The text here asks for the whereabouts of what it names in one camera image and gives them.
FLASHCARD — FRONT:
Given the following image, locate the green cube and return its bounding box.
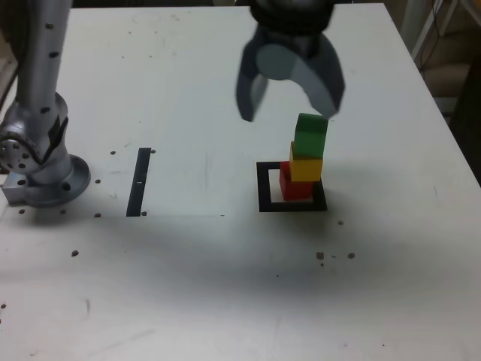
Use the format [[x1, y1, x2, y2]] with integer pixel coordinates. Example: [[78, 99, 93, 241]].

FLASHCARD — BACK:
[[292, 112, 328, 159]]

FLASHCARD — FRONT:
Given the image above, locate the red cube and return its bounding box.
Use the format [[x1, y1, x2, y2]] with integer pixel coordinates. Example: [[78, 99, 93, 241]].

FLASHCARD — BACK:
[[279, 160, 315, 202]]

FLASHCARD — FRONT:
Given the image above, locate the black tape strip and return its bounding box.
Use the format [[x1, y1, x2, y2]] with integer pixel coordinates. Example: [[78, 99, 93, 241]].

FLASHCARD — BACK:
[[126, 147, 152, 218]]

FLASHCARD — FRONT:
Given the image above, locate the black tape square outline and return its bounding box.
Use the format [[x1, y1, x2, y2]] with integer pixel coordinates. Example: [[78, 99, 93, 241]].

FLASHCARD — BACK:
[[256, 160, 328, 213]]

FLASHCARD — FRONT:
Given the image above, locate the dark furniture piece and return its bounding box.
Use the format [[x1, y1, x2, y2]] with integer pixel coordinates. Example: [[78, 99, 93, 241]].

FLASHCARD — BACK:
[[449, 62, 481, 162]]

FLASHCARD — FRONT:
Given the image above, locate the white metal frame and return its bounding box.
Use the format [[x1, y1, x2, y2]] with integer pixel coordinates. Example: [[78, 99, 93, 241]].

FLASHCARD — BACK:
[[411, 0, 462, 61]]

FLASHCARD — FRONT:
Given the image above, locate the yellow cube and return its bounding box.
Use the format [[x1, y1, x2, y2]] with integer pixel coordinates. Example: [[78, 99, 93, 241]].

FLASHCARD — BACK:
[[289, 141, 324, 183]]

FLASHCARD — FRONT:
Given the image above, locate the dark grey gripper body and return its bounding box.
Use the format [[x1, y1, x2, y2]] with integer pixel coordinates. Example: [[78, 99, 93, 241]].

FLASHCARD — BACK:
[[256, 29, 325, 58]]

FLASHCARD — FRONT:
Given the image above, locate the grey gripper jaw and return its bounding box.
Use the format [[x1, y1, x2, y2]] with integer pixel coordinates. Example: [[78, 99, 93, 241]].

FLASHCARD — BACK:
[[256, 35, 346, 120], [235, 31, 269, 123]]

